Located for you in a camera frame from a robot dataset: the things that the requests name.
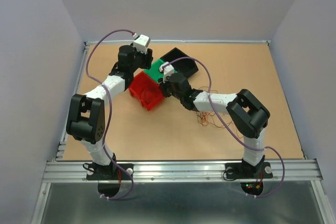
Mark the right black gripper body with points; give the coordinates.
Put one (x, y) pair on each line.
(167, 88)

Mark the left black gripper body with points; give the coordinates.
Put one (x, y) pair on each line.
(141, 60)

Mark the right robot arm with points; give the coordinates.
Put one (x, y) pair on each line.
(247, 113)

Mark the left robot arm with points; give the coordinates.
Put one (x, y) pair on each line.
(86, 116)

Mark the red plastic bin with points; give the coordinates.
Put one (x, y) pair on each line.
(146, 91)

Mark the green plastic bin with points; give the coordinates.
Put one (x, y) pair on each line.
(154, 74)

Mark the black plastic bin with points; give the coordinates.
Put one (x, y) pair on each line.
(185, 66)

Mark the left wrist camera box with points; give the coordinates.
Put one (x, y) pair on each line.
(141, 43)

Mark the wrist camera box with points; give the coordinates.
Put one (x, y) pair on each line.
(141, 43)
(167, 70)

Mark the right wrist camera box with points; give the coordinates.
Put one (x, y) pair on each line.
(167, 70)

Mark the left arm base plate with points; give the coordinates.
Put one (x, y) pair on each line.
(97, 172)

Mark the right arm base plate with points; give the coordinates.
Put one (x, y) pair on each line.
(239, 170)

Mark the aluminium mounting rail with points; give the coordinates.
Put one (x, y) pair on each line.
(178, 171)

